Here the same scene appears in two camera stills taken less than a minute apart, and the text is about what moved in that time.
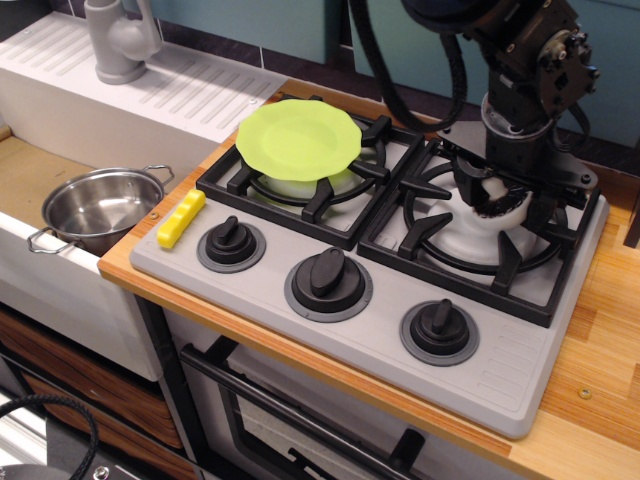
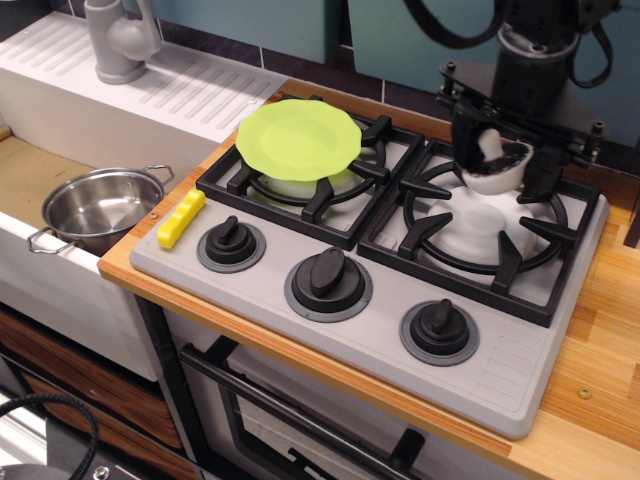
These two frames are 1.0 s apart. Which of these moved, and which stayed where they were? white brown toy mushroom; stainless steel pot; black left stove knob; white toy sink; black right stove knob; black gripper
Moved: black gripper; white brown toy mushroom
Stayed: white toy sink; black left stove knob; black right stove knob; stainless steel pot
